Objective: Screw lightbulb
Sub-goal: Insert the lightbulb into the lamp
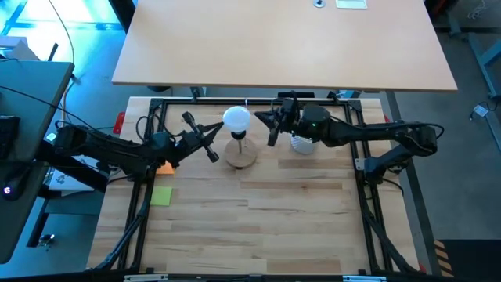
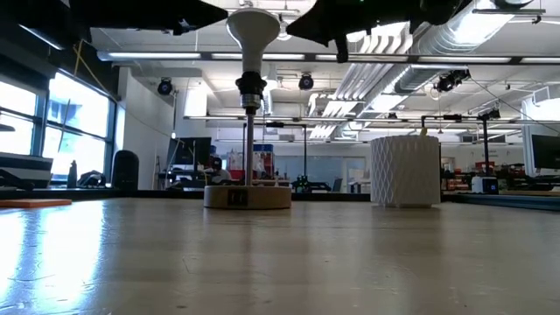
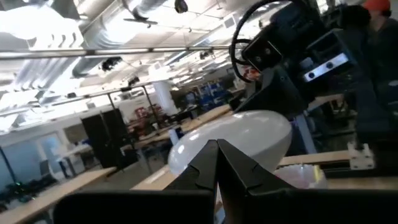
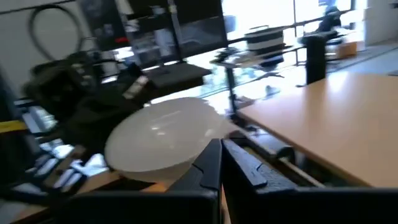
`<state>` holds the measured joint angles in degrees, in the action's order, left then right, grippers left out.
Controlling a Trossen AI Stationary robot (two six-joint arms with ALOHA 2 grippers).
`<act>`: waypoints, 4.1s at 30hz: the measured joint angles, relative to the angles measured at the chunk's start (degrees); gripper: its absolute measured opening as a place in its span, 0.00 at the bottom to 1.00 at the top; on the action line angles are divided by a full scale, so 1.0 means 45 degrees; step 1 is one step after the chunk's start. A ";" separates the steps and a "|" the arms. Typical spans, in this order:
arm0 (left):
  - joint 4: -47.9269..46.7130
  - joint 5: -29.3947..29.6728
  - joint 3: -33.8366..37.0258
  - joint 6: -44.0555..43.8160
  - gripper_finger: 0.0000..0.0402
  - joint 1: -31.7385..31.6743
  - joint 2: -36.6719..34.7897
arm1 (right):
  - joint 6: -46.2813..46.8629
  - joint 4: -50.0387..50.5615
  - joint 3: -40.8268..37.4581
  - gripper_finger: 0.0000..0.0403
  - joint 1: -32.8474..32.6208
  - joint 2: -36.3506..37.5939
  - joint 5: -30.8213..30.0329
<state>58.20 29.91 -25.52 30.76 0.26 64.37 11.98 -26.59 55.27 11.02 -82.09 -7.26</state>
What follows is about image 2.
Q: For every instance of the white lampshade piece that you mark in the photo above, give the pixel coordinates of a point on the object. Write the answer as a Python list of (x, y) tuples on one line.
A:
[(253, 39)]

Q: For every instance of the white device with blue screen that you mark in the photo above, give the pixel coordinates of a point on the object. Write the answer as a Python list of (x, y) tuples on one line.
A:
[(479, 184)]

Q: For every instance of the black computer monitor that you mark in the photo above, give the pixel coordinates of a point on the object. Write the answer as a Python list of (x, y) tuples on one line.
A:
[(188, 151), (547, 151)]

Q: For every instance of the dark bottle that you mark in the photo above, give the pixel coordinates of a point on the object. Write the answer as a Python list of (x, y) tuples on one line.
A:
[(72, 175)]

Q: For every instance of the person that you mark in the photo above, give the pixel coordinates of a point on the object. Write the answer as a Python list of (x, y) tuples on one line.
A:
[(217, 172)]

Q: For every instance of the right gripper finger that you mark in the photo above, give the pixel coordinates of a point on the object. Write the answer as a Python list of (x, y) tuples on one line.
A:
[(324, 36), (324, 15)]

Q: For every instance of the orange sticky note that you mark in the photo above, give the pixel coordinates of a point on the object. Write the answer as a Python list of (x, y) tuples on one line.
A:
[(35, 203)]

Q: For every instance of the black ceiling spotlight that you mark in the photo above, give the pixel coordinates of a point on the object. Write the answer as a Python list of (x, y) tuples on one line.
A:
[(305, 81), (450, 80), (165, 86)]

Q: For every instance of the white textured cup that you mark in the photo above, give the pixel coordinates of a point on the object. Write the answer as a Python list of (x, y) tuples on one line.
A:
[(404, 175)]

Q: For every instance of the black metal gantry frame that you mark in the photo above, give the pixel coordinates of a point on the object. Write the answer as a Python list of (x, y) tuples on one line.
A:
[(275, 124)]

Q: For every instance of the small black robot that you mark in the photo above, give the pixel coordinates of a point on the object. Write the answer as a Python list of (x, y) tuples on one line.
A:
[(306, 186)]

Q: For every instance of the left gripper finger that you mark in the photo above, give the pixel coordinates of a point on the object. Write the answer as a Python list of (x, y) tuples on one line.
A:
[(203, 15)]

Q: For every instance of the black pipe camera rig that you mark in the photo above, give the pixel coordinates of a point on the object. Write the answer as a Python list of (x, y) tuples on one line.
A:
[(486, 144)]

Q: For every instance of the black rounded chair back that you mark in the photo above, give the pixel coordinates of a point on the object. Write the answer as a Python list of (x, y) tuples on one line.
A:
[(125, 170)]

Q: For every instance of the black bag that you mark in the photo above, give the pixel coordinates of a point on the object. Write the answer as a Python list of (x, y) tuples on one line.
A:
[(92, 180)]

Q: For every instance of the black white striped box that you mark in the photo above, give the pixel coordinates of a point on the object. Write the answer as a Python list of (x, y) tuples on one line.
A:
[(26, 175)]

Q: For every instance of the silver ventilation duct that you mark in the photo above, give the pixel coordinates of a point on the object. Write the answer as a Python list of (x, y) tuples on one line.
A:
[(472, 30)]

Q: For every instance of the ceiling light strip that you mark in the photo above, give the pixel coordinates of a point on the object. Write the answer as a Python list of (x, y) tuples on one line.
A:
[(459, 59)]

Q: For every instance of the lamp stand with wooden base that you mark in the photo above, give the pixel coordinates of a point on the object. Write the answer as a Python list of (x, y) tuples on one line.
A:
[(267, 198)]

